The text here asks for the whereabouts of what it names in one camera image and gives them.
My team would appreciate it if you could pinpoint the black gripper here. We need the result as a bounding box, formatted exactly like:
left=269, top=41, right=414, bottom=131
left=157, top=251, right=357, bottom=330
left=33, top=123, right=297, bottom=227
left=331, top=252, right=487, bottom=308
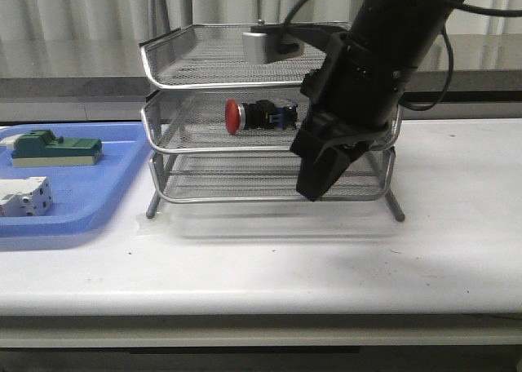
left=290, top=32, right=416, bottom=202

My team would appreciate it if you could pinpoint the red emergency push button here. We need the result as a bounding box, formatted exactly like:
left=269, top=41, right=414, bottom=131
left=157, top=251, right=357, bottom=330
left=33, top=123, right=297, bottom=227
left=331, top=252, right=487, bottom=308
left=224, top=99, right=298, bottom=135

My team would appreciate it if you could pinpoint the silver mesh tray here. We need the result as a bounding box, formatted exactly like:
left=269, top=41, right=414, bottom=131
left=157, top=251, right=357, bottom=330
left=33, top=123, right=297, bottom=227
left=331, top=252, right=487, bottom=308
left=148, top=148, right=396, bottom=204
left=139, top=23, right=325, bottom=90
left=140, top=86, right=404, bottom=156

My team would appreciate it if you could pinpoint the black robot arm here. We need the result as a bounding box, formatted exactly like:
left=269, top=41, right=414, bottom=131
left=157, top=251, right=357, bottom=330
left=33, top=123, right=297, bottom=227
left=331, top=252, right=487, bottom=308
left=290, top=0, right=465, bottom=201

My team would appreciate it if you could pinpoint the blue plastic tray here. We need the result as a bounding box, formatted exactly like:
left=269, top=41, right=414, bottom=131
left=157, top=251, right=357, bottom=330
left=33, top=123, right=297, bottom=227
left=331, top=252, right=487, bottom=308
left=1, top=122, right=150, bottom=237

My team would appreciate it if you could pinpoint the white circuit breaker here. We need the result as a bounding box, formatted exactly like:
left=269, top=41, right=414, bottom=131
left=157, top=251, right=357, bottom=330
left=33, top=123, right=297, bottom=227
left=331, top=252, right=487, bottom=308
left=1, top=176, right=53, bottom=217

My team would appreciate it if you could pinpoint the white small component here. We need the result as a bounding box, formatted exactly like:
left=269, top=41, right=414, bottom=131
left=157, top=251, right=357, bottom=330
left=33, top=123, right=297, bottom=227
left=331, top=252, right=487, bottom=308
left=0, top=134, right=22, bottom=151

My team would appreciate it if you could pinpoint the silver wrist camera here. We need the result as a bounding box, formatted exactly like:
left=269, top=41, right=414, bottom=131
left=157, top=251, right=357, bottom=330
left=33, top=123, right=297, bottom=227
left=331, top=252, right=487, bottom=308
left=241, top=21, right=304, bottom=64

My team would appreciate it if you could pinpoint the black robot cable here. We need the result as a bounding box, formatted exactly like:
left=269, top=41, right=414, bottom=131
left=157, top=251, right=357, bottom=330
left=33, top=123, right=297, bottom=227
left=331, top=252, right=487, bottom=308
left=276, top=0, right=522, bottom=112

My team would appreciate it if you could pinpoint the green electrical switch block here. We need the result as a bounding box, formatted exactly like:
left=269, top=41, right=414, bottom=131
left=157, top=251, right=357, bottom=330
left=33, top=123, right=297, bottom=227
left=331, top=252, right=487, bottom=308
left=11, top=129, right=103, bottom=167

